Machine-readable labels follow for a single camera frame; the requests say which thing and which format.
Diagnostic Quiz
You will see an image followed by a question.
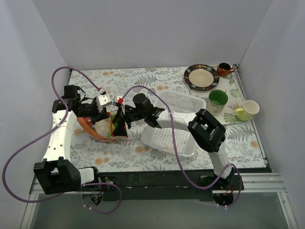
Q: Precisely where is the white plastic mesh basket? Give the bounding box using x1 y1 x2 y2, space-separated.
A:
141 90 206 157

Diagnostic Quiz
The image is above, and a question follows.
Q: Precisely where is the floral serving tray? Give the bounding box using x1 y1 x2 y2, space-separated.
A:
189 73 245 125

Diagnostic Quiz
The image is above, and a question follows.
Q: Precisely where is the small brown orange cup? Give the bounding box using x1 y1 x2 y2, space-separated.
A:
217 62 236 77

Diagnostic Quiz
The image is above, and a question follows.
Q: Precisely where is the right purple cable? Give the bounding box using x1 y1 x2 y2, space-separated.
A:
118 85 244 208

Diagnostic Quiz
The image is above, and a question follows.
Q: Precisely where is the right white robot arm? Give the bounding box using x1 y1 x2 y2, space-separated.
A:
113 94 234 190

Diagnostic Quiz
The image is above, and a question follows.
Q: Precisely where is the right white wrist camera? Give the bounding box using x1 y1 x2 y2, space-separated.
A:
113 96 124 113

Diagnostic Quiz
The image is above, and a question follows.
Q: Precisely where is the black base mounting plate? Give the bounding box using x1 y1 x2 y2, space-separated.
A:
77 170 244 201

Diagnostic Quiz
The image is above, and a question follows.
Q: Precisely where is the pale yellow green mug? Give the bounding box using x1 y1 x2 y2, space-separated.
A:
234 100 260 121

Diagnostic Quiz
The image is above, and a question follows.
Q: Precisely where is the fake orange red fruit slice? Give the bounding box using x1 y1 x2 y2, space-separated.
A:
77 117 118 143

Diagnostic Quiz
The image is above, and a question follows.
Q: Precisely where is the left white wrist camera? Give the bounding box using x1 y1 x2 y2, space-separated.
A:
96 94 112 108

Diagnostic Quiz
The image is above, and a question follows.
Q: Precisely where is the green inside floral mug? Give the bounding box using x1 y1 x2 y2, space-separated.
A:
206 89 228 116

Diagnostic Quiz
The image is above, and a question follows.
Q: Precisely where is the floral table mat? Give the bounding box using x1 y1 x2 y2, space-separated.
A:
45 66 267 173

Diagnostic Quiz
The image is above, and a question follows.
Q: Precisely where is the striped rim ceramic plate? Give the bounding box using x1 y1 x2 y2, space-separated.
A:
183 64 220 91

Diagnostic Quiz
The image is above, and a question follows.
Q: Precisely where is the purple cable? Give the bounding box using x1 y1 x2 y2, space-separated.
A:
1 66 122 214
118 85 244 208

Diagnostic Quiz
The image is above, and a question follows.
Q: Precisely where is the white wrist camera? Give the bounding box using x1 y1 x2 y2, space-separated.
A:
113 96 124 113
96 94 112 108

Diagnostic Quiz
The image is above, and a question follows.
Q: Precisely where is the clear zip top bag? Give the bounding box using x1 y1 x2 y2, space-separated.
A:
77 111 129 143

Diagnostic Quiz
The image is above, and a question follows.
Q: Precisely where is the aluminium frame rail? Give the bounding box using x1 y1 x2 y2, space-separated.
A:
30 173 286 194

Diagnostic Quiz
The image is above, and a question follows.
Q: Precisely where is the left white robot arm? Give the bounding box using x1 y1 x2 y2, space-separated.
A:
33 85 112 195

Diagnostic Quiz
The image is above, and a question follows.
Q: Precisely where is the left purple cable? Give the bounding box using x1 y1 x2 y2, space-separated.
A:
1 66 122 214

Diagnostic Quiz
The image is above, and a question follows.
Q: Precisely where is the fake cauliflower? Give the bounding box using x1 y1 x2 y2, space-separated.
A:
93 119 111 137

